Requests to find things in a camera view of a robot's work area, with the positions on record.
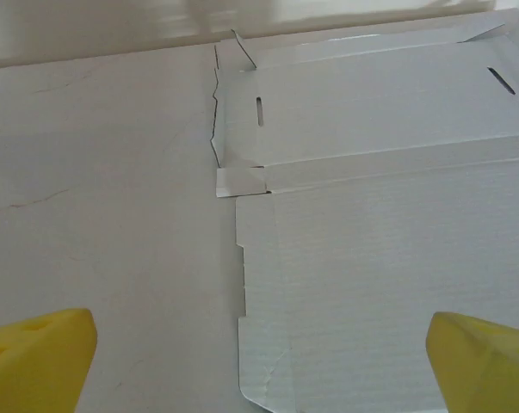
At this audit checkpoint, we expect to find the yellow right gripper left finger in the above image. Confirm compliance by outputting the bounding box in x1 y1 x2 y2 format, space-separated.
0 307 99 413

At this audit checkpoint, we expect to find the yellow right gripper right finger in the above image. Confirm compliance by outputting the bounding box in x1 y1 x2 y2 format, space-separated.
426 311 519 413

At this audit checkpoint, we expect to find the teal and white paper box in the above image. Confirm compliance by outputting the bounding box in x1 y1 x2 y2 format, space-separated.
210 21 519 413

